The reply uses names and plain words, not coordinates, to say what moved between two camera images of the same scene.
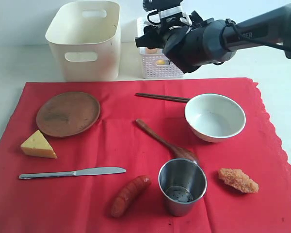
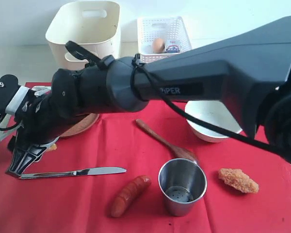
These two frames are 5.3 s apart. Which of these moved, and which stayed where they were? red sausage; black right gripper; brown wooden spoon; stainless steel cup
Moved: black right gripper
Stayed: brown wooden spoon; red sausage; stainless steel cup
